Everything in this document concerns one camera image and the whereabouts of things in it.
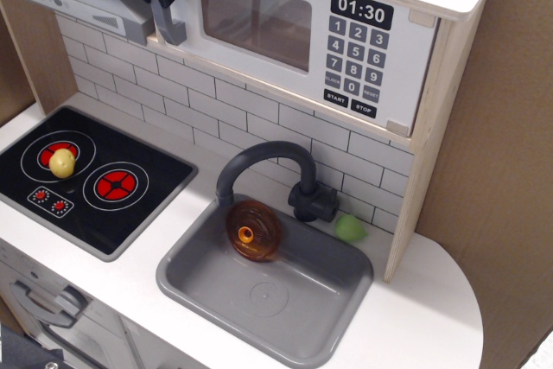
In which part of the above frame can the grey microwave door handle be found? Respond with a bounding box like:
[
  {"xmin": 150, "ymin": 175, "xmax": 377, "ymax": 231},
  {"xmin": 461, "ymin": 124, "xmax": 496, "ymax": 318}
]
[{"xmin": 150, "ymin": 0, "xmax": 187, "ymax": 46}]

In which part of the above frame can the white toy microwave door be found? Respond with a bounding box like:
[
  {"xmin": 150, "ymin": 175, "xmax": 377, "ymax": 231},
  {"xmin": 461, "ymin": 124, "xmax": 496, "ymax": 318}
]
[{"xmin": 169, "ymin": 0, "xmax": 439, "ymax": 137}]

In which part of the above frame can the wooden microwave cabinet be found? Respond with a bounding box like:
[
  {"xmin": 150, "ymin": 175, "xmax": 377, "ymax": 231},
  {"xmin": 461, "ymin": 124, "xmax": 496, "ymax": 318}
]
[{"xmin": 134, "ymin": 0, "xmax": 486, "ymax": 281}]

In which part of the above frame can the yellow toy potato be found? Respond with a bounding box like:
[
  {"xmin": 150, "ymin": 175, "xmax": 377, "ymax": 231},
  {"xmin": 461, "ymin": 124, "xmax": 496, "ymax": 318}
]
[{"xmin": 48, "ymin": 149, "xmax": 76, "ymax": 179}]

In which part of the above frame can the black toy stovetop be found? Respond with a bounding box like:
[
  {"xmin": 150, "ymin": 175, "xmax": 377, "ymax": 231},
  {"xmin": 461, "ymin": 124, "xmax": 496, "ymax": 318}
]
[{"xmin": 1, "ymin": 106, "xmax": 198, "ymax": 262}]

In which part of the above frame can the dark grey toy faucet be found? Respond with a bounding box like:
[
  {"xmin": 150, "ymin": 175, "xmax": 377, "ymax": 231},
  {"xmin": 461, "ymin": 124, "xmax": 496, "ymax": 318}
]
[{"xmin": 215, "ymin": 141, "xmax": 340, "ymax": 222}]

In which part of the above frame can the green toy pear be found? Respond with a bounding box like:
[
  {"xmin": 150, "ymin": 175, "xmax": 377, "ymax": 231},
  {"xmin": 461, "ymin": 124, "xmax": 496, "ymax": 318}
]
[{"xmin": 334, "ymin": 214, "xmax": 368, "ymax": 243}]

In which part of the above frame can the grey toy sink basin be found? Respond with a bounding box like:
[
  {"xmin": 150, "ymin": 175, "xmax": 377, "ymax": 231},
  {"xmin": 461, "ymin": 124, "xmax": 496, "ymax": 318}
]
[{"xmin": 156, "ymin": 194, "xmax": 373, "ymax": 368}]

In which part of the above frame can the grey toy oven door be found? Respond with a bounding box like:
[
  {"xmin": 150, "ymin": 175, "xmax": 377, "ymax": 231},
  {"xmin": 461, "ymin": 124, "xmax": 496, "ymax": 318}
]
[{"xmin": 1, "ymin": 241, "xmax": 140, "ymax": 368}]

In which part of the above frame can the brown cardboard panel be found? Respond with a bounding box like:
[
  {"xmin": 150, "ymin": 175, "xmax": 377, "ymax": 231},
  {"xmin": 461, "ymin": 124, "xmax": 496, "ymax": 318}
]
[{"xmin": 416, "ymin": 0, "xmax": 552, "ymax": 368}]

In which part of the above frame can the grey oven door handle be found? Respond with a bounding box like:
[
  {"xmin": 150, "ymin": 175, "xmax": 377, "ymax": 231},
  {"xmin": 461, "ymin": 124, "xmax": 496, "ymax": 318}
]
[{"xmin": 10, "ymin": 280, "xmax": 88, "ymax": 328}]

